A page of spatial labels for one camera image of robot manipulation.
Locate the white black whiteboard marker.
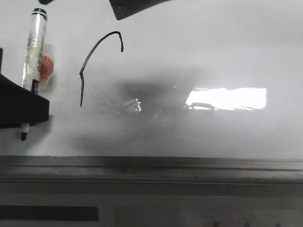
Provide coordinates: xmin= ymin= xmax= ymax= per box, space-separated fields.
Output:
xmin=20 ymin=8 xmax=54 ymax=141

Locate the white whiteboard with metal frame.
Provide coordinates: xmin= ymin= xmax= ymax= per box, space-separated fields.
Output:
xmin=0 ymin=0 xmax=303 ymax=184

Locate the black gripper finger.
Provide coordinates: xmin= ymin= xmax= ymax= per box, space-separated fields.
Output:
xmin=109 ymin=0 xmax=167 ymax=20
xmin=0 ymin=48 xmax=50 ymax=130

